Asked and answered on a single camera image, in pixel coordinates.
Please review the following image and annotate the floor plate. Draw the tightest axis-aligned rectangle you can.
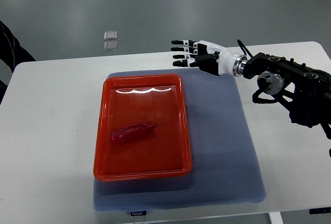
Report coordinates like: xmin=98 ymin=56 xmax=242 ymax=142
xmin=104 ymin=31 xmax=117 ymax=40
xmin=104 ymin=41 xmax=118 ymax=51

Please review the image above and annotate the person in black clothing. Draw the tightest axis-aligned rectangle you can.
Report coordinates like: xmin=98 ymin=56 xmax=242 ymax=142
xmin=0 ymin=20 xmax=36 ymax=104

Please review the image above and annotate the red pepper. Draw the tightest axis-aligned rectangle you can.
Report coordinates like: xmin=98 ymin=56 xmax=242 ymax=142
xmin=110 ymin=123 xmax=155 ymax=144

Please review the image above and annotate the red plastic tray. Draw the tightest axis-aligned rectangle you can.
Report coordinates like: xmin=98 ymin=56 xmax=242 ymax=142
xmin=93 ymin=73 xmax=192 ymax=182

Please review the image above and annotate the white table leg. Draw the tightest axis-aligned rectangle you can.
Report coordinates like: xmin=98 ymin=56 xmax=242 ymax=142
xmin=268 ymin=212 xmax=283 ymax=224

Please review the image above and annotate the lower floor plate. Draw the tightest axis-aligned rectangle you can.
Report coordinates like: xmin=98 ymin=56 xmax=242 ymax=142
xmin=104 ymin=41 xmax=118 ymax=51

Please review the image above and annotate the black table label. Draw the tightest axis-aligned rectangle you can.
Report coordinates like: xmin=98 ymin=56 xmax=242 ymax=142
xmin=130 ymin=211 xmax=147 ymax=217

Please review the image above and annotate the black table control panel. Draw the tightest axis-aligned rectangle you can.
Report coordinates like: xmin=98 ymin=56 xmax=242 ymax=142
xmin=309 ymin=207 xmax=331 ymax=215

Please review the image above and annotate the blue-grey textured mat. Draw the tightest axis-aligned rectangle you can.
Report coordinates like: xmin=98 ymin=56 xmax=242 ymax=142
xmin=94 ymin=68 xmax=266 ymax=212

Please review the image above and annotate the upper floor plate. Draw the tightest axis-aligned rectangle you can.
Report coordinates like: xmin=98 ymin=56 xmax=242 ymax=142
xmin=104 ymin=31 xmax=117 ymax=40

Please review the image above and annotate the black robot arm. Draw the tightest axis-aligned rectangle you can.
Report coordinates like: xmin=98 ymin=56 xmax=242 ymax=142
xmin=172 ymin=40 xmax=330 ymax=156

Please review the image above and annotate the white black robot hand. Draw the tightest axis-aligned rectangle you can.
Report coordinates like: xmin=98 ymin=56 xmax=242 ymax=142
xmin=171 ymin=40 xmax=246 ymax=77

